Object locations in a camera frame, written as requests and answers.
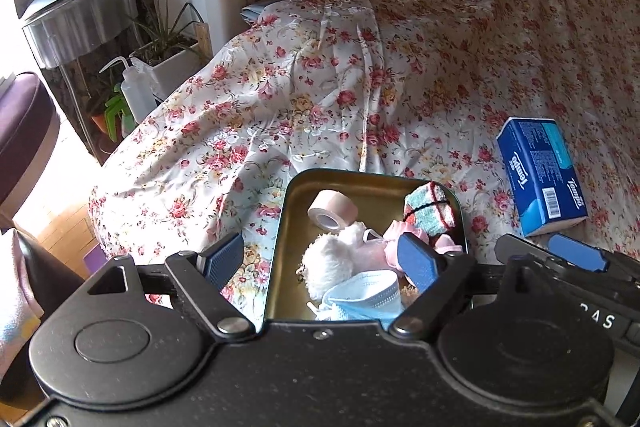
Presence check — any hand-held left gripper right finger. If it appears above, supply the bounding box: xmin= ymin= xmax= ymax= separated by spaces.
xmin=389 ymin=232 xmax=546 ymax=340

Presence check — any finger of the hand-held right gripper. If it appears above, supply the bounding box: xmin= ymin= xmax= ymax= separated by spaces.
xmin=547 ymin=234 xmax=640 ymax=280
xmin=495 ymin=234 xmax=566 ymax=275

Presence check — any white plush toy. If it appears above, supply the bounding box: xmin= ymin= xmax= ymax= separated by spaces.
xmin=300 ymin=223 xmax=386 ymax=303

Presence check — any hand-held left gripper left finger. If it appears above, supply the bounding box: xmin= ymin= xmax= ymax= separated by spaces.
xmin=87 ymin=232 xmax=256 ymax=339

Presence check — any metal tin box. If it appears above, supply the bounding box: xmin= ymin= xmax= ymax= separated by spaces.
xmin=262 ymin=168 xmax=469 ymax=333

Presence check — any beige tape roll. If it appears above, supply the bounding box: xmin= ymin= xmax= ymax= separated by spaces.
xmin=306 ymin=189 xmax=345 ymax=229

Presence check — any green spray bottle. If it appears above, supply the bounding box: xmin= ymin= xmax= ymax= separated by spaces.
xmin=102 ymin=84 xmax=133 ymax=142

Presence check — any striped fuzzy sock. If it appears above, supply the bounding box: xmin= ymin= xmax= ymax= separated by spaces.
xmin=402 ymin=183 xmax=458 ymax=238

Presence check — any round metal side table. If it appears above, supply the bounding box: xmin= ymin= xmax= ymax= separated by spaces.
xmin=21 ymin=0 xmax=143 ymax=152

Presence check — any white squeeze bottle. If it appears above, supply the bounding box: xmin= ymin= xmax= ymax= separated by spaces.
xmin=98 ymin=56 xmax=156 ymax=122

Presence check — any purple round stool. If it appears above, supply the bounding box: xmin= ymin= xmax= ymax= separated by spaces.
xmin=0 ymin=72 xmax=61 ymax=212

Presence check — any potted plant in white planter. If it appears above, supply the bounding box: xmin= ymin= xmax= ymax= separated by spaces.
xmin=125 ymin=0 xmax=213 ymax=102

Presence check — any blue face mask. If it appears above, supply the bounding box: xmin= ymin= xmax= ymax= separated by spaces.
xmin=307 ymin=270 xmax=406 ymax=328

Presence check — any blue tissue pack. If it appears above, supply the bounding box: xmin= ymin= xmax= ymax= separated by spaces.
xmin=496 ymin=117 xmax=590 ymax=239

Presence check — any pink soft toy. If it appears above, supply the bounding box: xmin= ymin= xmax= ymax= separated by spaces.
xmin=365 ymin=219 xmax=463 ymax=273

